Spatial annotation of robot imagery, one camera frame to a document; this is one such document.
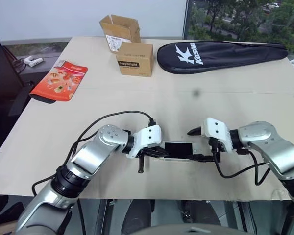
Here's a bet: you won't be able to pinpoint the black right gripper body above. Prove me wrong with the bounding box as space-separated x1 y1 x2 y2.
207 137 224 163

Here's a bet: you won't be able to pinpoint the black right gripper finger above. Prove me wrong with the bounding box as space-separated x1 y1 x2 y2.
187 125 203 137
188 154 215 164

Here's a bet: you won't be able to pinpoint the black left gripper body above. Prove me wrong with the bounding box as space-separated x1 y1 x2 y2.
136 146 162 160

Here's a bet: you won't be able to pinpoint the white smartphone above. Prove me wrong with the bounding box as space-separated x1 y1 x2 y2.
161 141 195 162

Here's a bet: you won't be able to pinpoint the dark rounded shape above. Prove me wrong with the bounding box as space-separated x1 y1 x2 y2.
122 199 153 235

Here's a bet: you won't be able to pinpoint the black Kason racket bag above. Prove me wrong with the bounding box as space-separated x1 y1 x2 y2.
156 41 289 75

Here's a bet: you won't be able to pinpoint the closed Heybright cardboard box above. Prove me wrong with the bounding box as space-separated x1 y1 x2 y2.
116 43 154 78

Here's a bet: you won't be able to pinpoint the black tripod legs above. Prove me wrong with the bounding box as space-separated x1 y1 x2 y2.
280 202 294 235

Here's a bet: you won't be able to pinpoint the red printed snack bag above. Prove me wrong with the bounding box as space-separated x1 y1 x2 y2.
29 58 89 104

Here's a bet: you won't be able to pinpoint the open cardboard box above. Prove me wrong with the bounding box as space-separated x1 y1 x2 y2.
99 14 142 53

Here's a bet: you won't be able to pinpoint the white power strip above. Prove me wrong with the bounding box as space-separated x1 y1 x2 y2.
24 55 44 67

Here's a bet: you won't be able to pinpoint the black office chair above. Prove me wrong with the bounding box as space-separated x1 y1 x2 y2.
0 37 35 150

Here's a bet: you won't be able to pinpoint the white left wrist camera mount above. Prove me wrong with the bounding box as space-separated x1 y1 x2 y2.
125 124 163 160

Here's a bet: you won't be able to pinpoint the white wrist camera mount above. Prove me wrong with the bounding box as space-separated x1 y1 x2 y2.
201 117 234 153
125 124 163 160

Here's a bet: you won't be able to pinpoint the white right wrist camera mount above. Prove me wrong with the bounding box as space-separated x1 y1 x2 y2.
201 117 234 153

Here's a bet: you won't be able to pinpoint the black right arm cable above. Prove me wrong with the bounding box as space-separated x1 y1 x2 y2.
210 146 271 187

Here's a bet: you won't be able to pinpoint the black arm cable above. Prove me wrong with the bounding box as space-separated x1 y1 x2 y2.
210 146 271 187
31 110 157 196

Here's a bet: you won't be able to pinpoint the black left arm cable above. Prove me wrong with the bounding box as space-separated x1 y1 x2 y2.
31 110 157 196

